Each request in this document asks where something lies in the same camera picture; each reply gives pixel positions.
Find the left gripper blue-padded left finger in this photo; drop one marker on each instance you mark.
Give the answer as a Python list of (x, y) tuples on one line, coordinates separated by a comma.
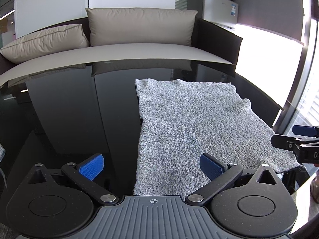
[(83, 176)]

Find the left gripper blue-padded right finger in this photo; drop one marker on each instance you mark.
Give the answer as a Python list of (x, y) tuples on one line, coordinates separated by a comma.
[(221, 177)]

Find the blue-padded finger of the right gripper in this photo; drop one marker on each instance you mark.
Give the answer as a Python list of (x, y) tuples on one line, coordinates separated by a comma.
[(310, 131), (294, 144)]

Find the grey knitted towel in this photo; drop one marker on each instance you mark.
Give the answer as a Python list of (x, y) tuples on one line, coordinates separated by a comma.
[(183, 120)]

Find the dark brown sofa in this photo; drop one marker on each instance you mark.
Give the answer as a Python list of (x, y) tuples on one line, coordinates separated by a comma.
[(210, 43)]

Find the small beige side cushion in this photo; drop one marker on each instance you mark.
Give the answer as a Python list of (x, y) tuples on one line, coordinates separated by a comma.
[(45, 42)]

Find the silver mini fridge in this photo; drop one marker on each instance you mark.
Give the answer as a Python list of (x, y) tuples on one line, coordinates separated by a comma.
[(220, 12)]

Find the large beige back cushion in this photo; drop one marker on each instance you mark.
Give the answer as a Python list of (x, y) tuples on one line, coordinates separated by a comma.
[(140, 25)]

